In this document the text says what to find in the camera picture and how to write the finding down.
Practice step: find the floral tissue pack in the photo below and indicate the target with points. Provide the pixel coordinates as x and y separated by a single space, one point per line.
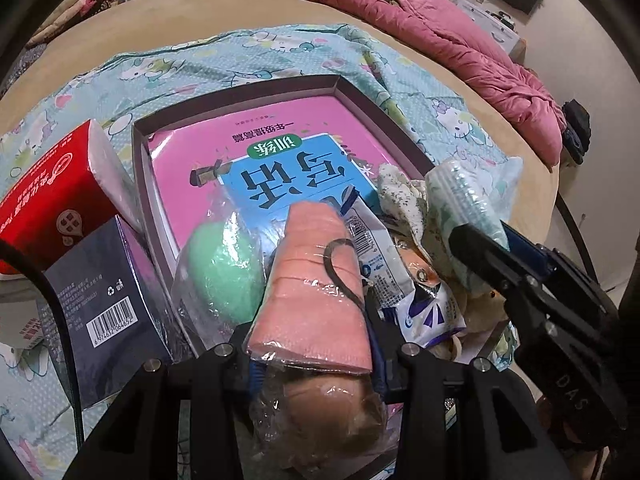
460 195

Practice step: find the large cream teddy bear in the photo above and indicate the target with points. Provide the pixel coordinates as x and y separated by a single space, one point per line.
482 315

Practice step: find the pink quilt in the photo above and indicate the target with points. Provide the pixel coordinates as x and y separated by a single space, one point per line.
450 35

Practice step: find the white and blue packet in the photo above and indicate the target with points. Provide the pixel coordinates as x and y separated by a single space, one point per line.
425 315

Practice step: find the black bag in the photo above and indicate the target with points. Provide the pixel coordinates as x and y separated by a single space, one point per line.
575 130

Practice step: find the green sponge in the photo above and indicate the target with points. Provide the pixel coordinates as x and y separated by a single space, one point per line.
225 265

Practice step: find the white drawer cabinet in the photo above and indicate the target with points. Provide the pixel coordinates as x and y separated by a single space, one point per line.
495 30

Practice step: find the dark shallow tray box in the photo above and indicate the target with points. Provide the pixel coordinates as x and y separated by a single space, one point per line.
250 105

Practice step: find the orange plush toy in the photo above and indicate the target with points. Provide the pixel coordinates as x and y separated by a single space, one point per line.
415 267

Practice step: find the red and white tissue box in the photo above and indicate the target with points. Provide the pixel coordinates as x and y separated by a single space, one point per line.
50 195

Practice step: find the cartoon cat printed blanket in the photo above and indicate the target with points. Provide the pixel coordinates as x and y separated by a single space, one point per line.
225 60

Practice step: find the dark blue box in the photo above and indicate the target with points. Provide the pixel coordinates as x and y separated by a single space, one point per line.
100 285

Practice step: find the beige bed sheet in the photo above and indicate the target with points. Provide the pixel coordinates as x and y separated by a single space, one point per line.
175 15

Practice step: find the stack of folded clothes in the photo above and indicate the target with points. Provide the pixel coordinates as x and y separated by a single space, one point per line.
85 0

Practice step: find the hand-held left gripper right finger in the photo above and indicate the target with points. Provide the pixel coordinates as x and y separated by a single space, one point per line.
379 360

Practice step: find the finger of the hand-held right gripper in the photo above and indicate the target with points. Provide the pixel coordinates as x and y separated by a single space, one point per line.
525 247
480 250

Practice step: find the peach sponge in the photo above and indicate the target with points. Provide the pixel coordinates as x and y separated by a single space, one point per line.
330 410

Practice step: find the white floral scrunchie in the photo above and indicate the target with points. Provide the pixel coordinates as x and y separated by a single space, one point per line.
400 190

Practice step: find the pink book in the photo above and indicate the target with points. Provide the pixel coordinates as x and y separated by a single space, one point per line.
280 130

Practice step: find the pink towel pack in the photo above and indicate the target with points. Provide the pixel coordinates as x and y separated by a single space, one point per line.
310 310

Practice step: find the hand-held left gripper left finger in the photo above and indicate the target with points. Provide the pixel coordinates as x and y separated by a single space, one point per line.
227 375

